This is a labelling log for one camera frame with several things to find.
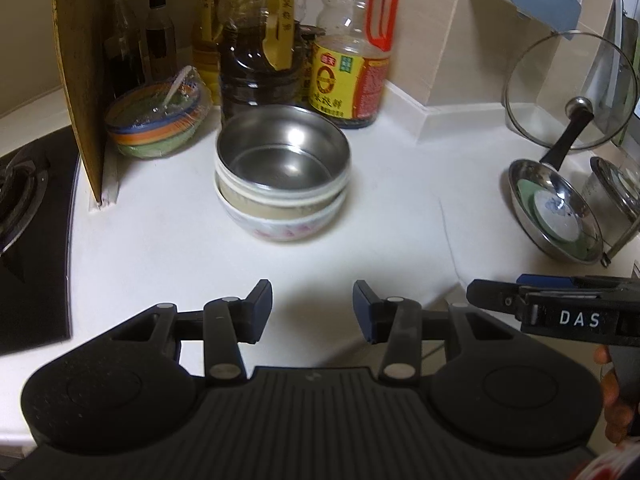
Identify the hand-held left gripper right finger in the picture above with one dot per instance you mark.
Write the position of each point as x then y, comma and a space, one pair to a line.
362, 312

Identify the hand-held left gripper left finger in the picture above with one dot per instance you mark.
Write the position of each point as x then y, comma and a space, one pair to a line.
260, 310

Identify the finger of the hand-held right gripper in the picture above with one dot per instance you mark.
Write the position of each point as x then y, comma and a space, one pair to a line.
492, 297
545, 280

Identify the white plate blue flower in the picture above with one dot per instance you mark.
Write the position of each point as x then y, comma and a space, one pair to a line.
555, 215

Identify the white ceramic bowl pink print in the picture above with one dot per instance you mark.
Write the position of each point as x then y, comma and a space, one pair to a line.
285, 225

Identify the green square plate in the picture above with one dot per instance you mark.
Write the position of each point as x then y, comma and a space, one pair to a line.
525, 192

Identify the steel bowl cream outside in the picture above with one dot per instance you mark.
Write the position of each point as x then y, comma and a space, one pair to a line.
280, 150

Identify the stack of colourful plastic bowls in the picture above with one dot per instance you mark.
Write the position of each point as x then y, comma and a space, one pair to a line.
150, 135

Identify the person's right hand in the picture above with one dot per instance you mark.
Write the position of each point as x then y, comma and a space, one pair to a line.
611, 400

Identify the steel pot with lid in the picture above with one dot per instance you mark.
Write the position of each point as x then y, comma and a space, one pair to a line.
615, 185

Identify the red white printed clothing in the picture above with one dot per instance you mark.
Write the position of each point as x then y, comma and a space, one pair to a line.
610, 467

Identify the black gas stove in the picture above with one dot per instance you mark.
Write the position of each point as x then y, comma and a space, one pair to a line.
35, 285

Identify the white plastic spoon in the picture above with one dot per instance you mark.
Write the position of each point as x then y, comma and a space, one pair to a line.
180, 82

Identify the dark glass jar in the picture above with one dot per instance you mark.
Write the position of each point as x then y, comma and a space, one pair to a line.
306, 60

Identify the dark sauce bottle black cap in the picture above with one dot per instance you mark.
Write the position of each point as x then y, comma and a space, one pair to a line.
160, 45

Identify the wooden board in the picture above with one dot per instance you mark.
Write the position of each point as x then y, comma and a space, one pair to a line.
85, 85

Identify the dark sauce bottle yellow cap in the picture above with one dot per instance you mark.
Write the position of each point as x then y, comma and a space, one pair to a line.
122, 60

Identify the window frame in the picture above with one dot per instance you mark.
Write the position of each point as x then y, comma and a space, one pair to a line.
631, 20

